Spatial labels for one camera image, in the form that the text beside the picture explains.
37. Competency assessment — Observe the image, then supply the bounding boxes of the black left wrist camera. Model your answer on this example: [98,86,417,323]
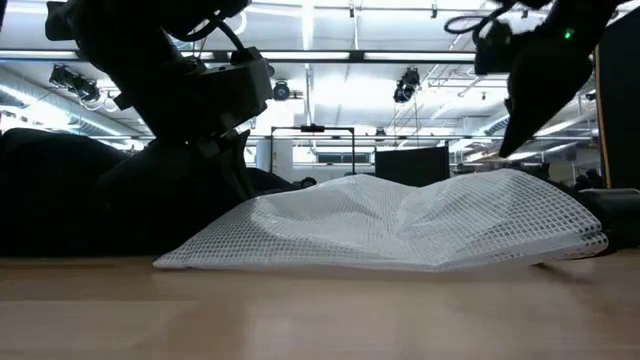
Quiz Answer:
[199,47,275,140]

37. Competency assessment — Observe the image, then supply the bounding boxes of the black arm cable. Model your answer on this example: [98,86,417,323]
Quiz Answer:
[169,9,251,57]
[443,5,507,37]

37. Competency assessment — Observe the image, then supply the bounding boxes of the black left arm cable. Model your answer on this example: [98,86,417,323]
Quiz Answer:
[169,9,251,57]

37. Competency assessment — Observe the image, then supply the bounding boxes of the round black hanging lamp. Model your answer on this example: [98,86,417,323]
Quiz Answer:
[271,79,293,102]

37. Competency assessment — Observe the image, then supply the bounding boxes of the black backpack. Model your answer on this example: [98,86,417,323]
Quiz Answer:
[0,127,319,257]

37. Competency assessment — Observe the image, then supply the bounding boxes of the black background screen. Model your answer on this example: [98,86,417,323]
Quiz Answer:
[374,146,451,189]

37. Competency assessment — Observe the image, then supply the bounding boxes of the white round column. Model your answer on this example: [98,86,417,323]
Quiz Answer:
[255,138,294,182]

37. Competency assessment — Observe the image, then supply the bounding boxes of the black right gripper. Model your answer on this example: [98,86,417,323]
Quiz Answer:
[498,0,621,159]

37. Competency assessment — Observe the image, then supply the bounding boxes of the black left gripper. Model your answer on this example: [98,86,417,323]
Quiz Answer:
[97,54,257,221]

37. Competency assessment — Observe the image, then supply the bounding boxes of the white mesh bag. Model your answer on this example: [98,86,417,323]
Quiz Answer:
[152,168,610,274]

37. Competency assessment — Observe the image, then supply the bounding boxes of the yellow cable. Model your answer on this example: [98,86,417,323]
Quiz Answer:
[593,44,612,189]

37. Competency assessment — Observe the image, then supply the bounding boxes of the black partition panel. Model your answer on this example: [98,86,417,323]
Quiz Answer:
[597,19,640,190]

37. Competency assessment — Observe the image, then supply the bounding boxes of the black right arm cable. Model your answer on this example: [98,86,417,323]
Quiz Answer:
[443,5,507,37]

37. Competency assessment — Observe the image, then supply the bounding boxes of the white ring light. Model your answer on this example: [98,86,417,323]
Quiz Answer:
[219,9,249,36]

